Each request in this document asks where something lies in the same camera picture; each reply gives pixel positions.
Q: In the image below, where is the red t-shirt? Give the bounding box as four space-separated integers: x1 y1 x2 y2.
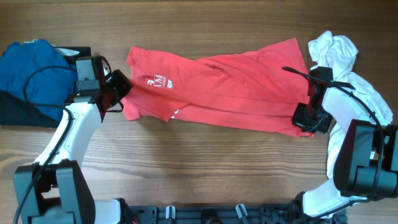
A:
123 39 308 137

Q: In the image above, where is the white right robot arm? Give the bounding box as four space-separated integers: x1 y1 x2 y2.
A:
287 81 397 222

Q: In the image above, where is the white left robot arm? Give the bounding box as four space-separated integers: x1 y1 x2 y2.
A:
13 70 134 223

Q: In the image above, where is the white crumpled shirt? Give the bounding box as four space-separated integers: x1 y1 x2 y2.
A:
308 31 393 179

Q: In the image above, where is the white folded cloth under blue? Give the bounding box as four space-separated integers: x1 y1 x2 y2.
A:
24 39 80 57

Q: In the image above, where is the blue folded shirt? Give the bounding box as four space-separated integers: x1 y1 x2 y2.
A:
0 39 78 123

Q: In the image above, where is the black folded shirt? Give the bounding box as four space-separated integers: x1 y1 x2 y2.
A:
0 46 93 128

